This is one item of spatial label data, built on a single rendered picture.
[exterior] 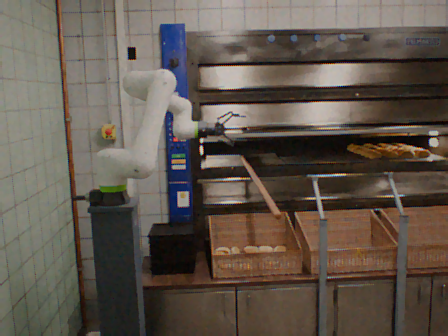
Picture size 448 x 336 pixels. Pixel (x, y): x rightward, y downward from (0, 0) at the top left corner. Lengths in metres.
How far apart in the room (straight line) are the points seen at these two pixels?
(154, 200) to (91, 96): 0.82
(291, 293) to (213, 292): 0.47
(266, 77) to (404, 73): 0.95
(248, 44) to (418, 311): 2.02
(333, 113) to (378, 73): 0.41
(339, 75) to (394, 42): 0.44
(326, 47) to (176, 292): 1.87
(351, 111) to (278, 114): 0.51
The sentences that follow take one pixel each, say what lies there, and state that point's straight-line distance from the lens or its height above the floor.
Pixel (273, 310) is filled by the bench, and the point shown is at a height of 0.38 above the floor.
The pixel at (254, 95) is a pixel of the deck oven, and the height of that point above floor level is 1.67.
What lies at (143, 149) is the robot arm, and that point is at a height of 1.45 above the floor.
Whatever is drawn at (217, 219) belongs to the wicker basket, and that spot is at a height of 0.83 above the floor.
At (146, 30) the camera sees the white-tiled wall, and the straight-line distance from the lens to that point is 3.15.
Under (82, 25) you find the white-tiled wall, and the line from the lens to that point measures 3.24.
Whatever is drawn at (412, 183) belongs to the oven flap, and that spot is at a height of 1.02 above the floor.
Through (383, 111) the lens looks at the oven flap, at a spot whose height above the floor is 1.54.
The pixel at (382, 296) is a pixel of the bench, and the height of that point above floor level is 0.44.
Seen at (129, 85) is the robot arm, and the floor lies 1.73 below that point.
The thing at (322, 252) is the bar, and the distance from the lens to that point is 2.74.
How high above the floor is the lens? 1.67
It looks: 9 degrees down
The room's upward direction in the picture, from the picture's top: 2 degrees counter-clockwise
